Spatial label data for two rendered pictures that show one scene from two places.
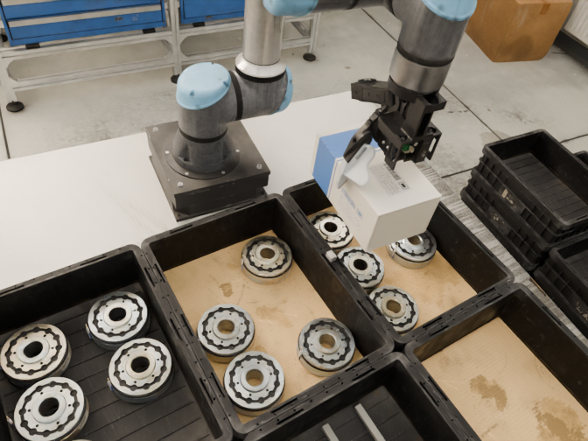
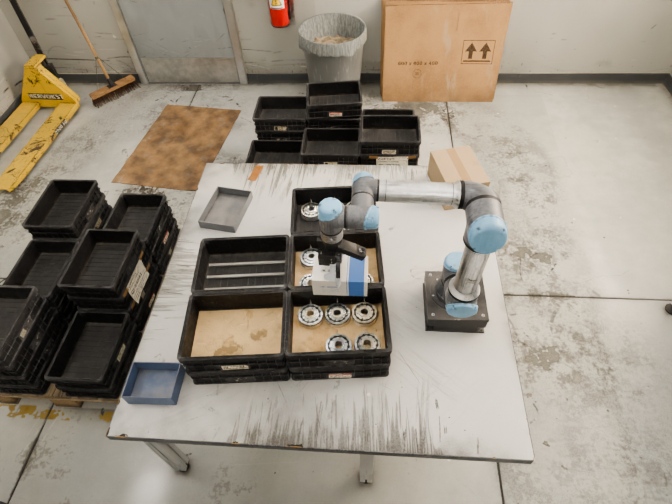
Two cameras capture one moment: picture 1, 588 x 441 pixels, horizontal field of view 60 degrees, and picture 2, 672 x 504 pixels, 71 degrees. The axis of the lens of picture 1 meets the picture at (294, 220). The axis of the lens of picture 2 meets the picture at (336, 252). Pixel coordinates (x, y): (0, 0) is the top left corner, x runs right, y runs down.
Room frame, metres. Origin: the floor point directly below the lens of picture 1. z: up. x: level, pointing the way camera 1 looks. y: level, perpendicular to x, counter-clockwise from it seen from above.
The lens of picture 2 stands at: (1.29, -0.92, 2.49)
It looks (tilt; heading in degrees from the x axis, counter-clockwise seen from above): 51 degrees down; 130
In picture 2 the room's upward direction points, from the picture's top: 4 degrees counter-clockwise
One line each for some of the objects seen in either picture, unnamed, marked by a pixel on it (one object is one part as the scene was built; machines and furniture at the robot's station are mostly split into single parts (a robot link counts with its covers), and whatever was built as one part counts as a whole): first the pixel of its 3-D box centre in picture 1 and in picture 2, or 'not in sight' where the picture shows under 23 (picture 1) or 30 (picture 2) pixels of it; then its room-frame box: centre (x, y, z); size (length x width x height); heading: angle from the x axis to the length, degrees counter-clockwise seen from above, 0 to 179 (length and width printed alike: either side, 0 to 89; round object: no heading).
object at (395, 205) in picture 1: (370, 182); (340, 275); (0.63, -0.12, 1.09); 0.20 x 0.12 x 0.09; 33
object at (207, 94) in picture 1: (206, 98); (457, 270); (0.95, 0.24, 0.97); 0.13 x 0.12 x 0.14; 123
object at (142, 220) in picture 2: not in sight; (142, 234); (-0.94, -0.14, 0.31); 0.40 x 0.30 x 0.34; 123
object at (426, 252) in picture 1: (413, 241); (338, 345); (0.72, -0.26, 0.86); 0.10 x 0.10 x 0.01
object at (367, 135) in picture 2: not in sight; (388, 154); (-0.06, 1.33, 0.37); 0.40 x 0.30 x 0.45; 33
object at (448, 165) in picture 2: not in sight; (456, 177); (0.61, 0.94, 0.78); 0.30 x 0.22 x 0.16; 137
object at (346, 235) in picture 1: (330, 228); (364, 312); (0.72, -0.08, 0.86); 0.10 x 0.10 x 0.01
